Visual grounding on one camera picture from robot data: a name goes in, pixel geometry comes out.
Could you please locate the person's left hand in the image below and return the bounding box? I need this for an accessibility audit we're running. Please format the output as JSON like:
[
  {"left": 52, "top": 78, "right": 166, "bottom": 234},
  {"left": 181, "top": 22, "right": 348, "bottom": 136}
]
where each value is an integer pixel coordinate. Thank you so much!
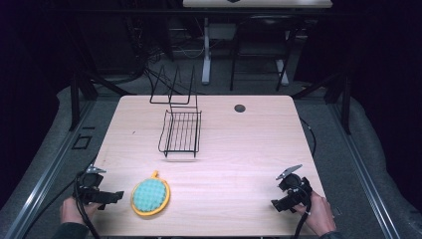
[{"left": 60, "top": 196, "right": 102, "bottom": 226}]

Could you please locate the person's right hand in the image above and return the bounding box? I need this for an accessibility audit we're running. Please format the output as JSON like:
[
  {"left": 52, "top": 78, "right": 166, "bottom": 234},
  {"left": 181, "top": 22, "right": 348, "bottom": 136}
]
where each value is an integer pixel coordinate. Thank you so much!
[{"left": 293, "top": 190, "right": 337, "bottom": 237}]

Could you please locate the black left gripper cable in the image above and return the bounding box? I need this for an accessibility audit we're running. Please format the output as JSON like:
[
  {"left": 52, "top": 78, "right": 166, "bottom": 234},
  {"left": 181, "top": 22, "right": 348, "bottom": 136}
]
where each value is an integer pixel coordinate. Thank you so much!
[{"left": 73, "top": 170, "right": 102, "bottom": 239}]

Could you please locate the white table leg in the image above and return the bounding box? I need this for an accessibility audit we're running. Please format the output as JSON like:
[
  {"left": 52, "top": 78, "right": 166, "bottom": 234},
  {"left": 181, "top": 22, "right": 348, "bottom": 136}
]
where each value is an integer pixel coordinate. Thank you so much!
[
  {"left": 276, "top": 59, "right": 291, "bottom": 87},
  {"left": 201, "top": 17, "right": 213, "bottom": 86}
]

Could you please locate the black chair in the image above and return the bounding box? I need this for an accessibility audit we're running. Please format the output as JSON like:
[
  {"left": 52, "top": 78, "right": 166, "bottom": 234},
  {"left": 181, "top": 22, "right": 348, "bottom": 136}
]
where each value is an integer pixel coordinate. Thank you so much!
[{"left": 229, "top": 14, "right": 301, "bottom": 93}]

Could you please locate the teal sponge with yellow rim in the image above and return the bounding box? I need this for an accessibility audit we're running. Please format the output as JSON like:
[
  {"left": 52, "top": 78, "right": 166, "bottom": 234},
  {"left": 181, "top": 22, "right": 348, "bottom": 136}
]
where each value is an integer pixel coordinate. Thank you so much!
[{"left": 130, "top": 170, "right": 172, "bottom": 218}]

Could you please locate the aluminium rail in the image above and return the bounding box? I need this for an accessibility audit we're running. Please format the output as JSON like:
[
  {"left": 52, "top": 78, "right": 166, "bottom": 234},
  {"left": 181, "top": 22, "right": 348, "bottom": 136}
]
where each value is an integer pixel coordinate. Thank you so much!
[
  {"left": 2, "top": 99, "right": 98, "bottom": 239},
  {"left": 327, "top": 102, "right": 402, "bottom": 239}
]

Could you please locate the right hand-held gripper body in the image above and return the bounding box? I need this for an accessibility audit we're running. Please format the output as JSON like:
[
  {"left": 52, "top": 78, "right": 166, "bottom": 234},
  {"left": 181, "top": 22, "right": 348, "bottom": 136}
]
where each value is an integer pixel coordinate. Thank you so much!
[{"left": 276, "top": 164, "right": 314, "bottom": 209}]

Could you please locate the bundle of floor cables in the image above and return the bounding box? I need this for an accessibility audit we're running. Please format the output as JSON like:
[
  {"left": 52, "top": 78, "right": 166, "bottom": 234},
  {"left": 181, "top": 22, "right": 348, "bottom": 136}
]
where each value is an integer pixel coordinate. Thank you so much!
[{"left": 130, "top": 19, "right": 204, "bottom": 98}]

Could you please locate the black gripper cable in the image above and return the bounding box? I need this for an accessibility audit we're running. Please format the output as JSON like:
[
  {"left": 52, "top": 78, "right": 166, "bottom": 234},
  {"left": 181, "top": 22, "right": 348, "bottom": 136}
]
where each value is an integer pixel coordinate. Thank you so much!
[
  {"left": 290, "top": 187, "right": 314, "bottom": 239},
  {"left": 73, "top": 170, "right": 102, "bottom": 239}
]

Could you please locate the thin black cable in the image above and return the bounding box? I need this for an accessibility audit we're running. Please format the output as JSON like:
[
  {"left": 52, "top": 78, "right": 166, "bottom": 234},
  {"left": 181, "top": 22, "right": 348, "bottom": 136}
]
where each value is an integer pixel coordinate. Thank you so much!
[{"left": 300, "top": 117, "right": 317, "bottom": 157}]

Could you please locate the black wire rack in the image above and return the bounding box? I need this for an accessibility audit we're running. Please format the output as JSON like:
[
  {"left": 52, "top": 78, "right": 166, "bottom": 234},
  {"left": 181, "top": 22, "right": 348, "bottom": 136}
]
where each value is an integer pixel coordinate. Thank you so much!
[{"left": 149, "top": 64, "right": 203, "bottom": 159}]

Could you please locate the white background table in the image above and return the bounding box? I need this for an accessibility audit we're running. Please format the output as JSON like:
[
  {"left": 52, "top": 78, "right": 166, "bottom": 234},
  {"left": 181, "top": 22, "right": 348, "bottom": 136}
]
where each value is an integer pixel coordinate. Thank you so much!
[{"left": 182, "top": 0, "right": 333, "bottom": 9}]

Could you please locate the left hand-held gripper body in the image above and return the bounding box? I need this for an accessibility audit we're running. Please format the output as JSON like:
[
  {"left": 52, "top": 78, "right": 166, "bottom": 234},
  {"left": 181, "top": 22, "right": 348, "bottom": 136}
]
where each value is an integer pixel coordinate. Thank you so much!
[{"left": 75, "top": 164, "right": 112, "bottom": 211}]

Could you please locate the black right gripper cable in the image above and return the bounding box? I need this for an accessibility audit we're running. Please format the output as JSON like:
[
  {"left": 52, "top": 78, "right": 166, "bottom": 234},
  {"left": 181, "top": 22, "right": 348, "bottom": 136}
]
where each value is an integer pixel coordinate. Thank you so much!
[{"left": 290, "top": 187, "right": 314, "bottom": 239}]

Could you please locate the black frame strut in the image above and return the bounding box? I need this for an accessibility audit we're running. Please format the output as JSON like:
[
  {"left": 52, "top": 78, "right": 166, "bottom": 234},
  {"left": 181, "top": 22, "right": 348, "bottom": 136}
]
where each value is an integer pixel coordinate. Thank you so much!
[
  {"left": 291, "top": 71, "right": 353, "bottom": 135},
  {"left": 68, "top": 71, "right": 134, "bottom": 132}
]

